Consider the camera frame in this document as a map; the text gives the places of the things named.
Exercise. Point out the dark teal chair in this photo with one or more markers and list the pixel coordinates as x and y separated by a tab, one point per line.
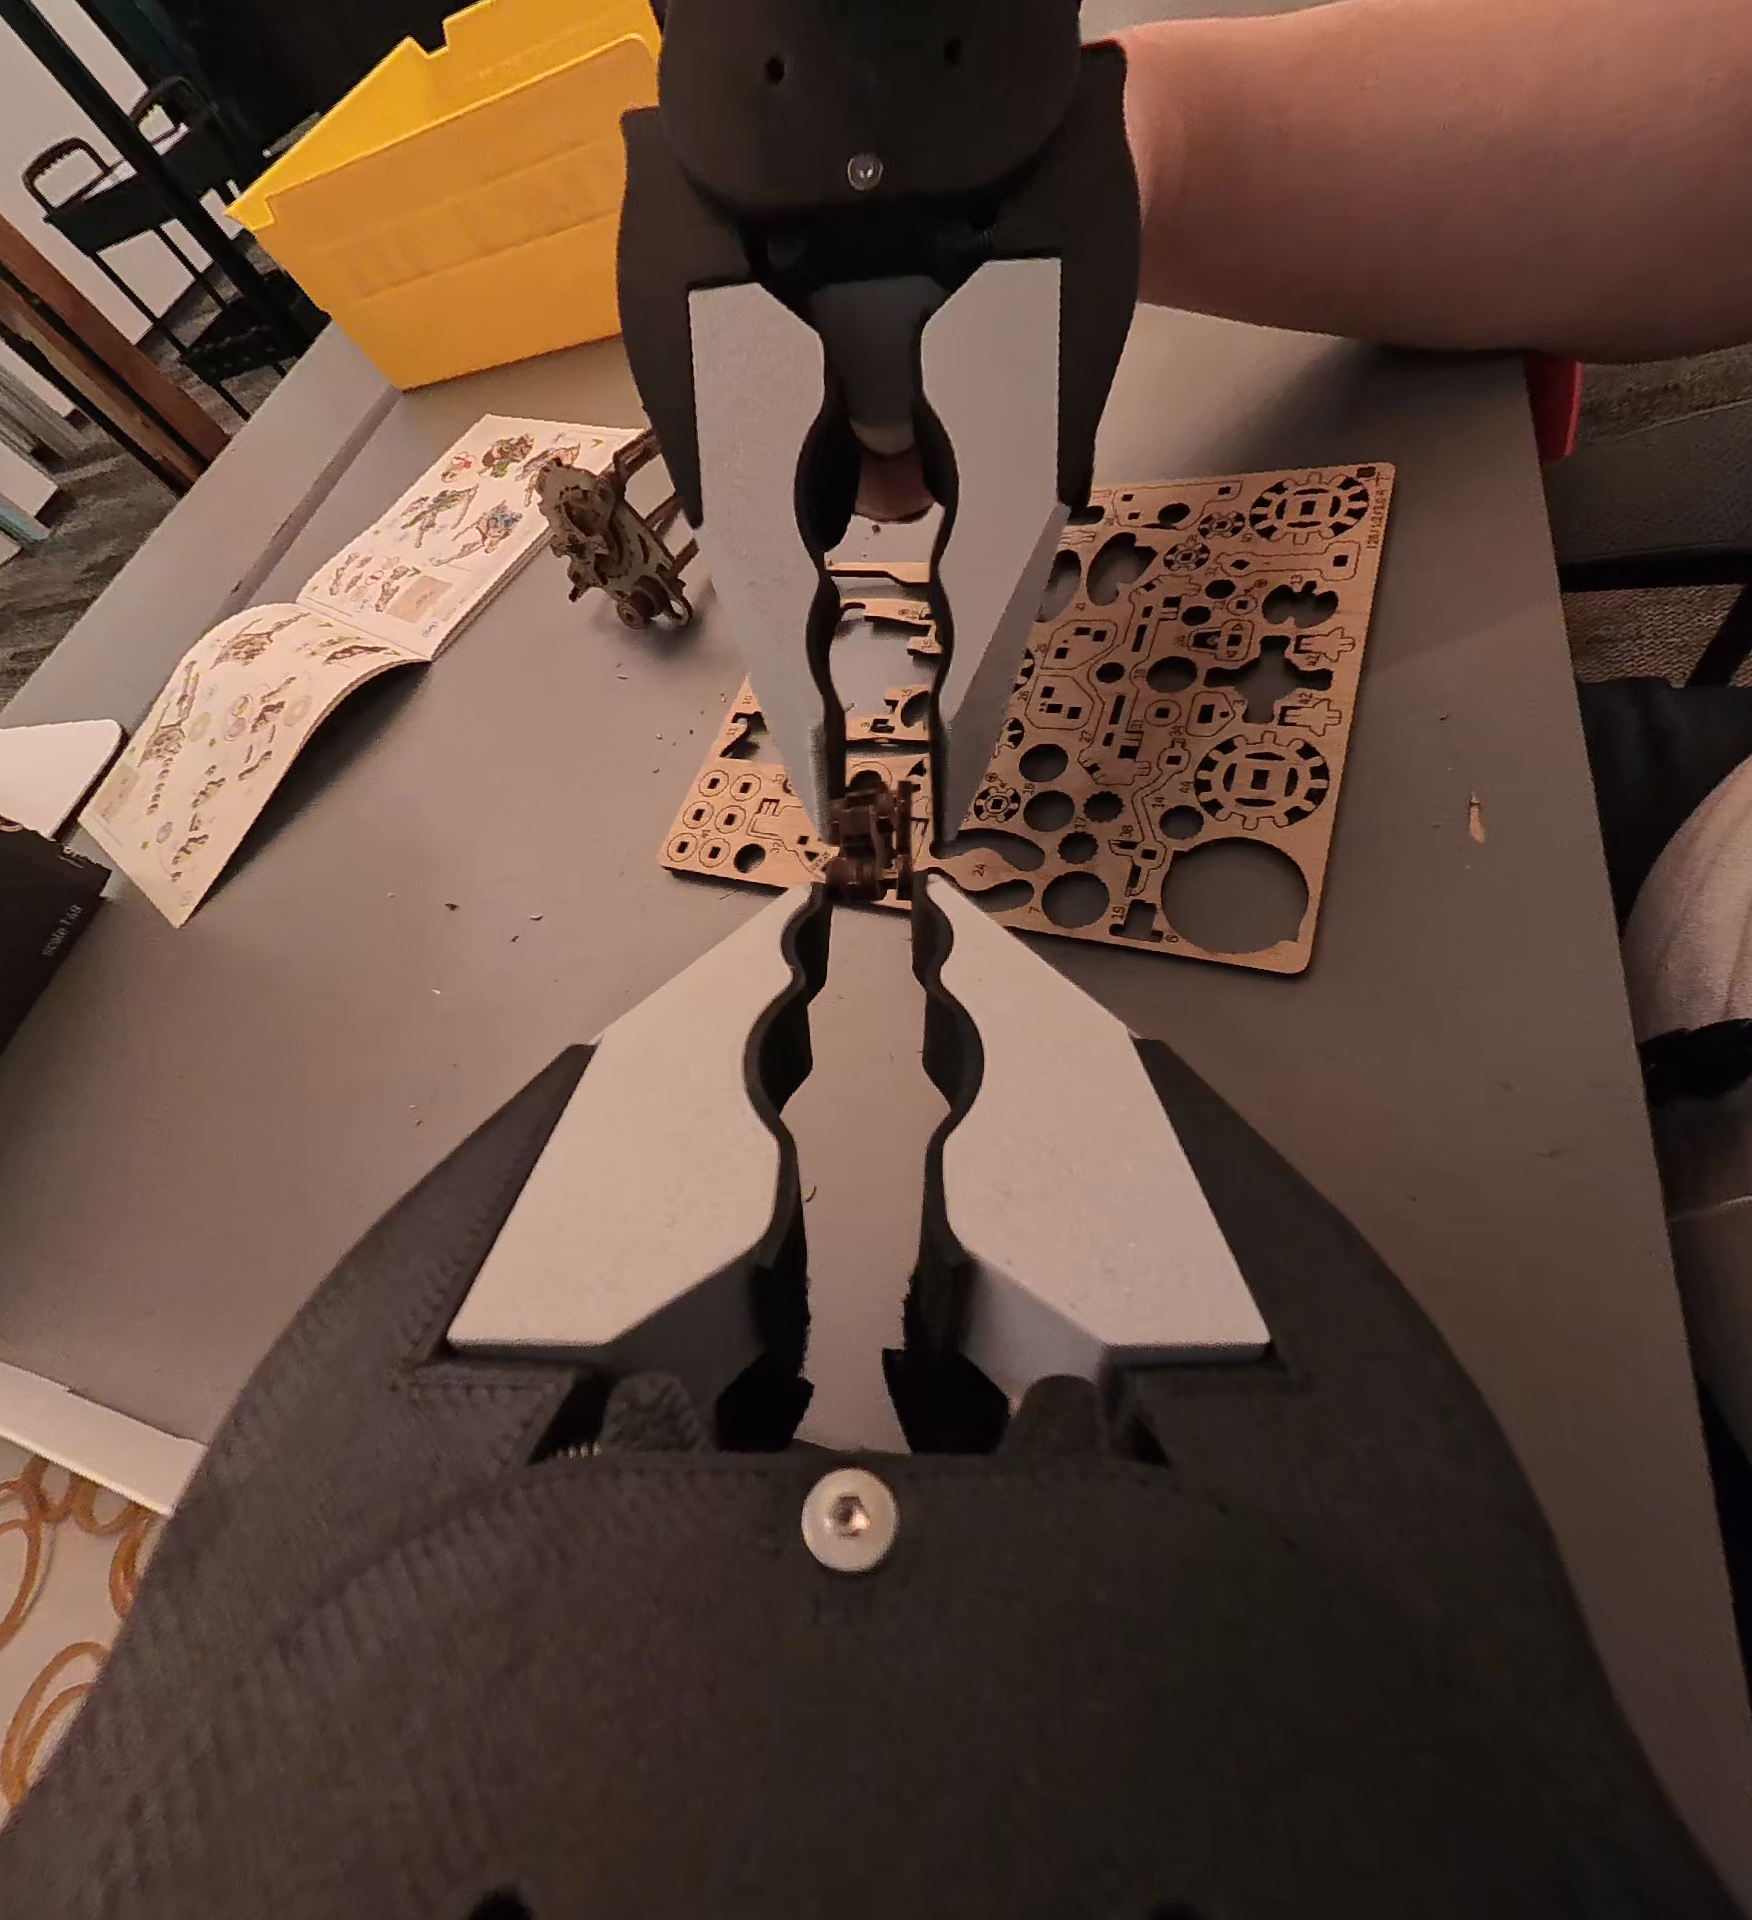
1672	781

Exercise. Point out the assembled dark wooden model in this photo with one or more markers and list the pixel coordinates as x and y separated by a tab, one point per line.
614	524

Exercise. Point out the black metal cart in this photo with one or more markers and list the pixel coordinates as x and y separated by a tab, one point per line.
203	225

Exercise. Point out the person's right hand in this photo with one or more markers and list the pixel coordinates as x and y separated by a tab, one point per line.
893	482

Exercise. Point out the person's right forearm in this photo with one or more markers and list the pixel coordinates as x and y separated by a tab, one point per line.
1416	179

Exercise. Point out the red object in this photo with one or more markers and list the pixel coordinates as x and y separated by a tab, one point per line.
1555	406

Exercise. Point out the laser-cut wooden parts sheet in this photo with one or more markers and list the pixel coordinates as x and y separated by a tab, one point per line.
1177	720

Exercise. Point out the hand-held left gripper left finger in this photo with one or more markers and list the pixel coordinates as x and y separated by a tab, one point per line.
636	1201

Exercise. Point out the illustrated instruction booklet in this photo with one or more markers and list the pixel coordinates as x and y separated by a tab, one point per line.
292	677

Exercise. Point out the white cardboard box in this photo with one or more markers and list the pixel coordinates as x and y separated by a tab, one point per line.
52	1411

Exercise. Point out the white rounded card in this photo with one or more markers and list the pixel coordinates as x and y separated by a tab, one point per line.
36	765

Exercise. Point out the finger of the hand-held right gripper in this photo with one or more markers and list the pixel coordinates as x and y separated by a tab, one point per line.
748	450
1011	495

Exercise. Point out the wooden furniture frame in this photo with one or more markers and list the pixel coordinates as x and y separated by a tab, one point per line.
52	315

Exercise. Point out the yellow plastic bin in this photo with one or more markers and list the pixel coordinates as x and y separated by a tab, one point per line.
470	210

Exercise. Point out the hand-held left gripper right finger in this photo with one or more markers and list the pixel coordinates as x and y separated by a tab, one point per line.
1101	1201

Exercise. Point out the small wooden model part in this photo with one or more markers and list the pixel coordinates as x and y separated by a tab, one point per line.
869	840

